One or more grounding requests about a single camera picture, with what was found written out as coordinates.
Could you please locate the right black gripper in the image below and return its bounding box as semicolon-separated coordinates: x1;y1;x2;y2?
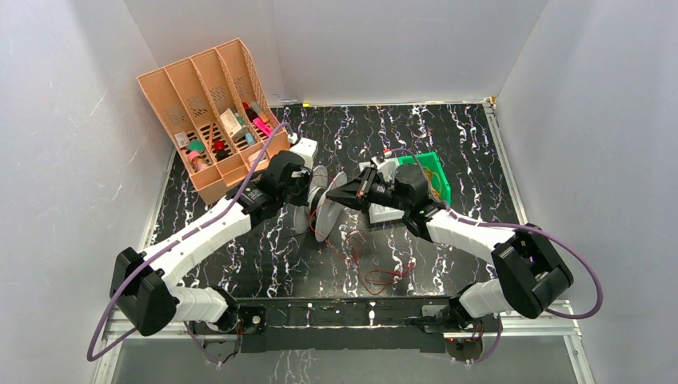
326;165;410;214

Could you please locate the white perforated filament spool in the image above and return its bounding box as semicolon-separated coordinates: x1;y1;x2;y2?
293;166;348;242

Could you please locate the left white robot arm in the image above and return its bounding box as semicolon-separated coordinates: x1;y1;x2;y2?
110;145;316;336

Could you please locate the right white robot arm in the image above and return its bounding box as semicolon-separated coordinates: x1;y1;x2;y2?
327;163;574;331

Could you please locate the white plastic bin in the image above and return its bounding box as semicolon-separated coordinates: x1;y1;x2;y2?
359;160;404;225

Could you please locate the white label box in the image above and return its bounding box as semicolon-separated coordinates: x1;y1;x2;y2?
220;109;246;142

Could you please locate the green plastic bin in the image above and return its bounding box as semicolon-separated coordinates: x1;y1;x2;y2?
416;152;452;204

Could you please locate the pink tape roll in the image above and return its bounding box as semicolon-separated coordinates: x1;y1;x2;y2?
187;139;209;172

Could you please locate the peach desk file organizer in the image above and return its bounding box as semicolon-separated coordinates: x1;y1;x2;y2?
138;38;290;204

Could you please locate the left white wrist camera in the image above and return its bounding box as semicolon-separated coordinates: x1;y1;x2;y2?
288;134;318;169

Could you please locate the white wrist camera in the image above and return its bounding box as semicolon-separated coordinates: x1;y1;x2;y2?
288;134;318;169
370;149;401;182

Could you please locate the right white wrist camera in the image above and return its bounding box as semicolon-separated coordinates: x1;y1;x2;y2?
370;149;401;182

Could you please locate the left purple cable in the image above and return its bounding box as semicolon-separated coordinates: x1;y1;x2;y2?
86;122;297;362

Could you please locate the purple cable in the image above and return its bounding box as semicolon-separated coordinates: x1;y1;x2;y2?
86;122;297;362
389;147;605;321

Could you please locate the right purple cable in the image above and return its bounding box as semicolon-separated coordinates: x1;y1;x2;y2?
389;147;605;321

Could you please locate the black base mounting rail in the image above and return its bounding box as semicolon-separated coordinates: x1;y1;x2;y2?
238;296;478;353

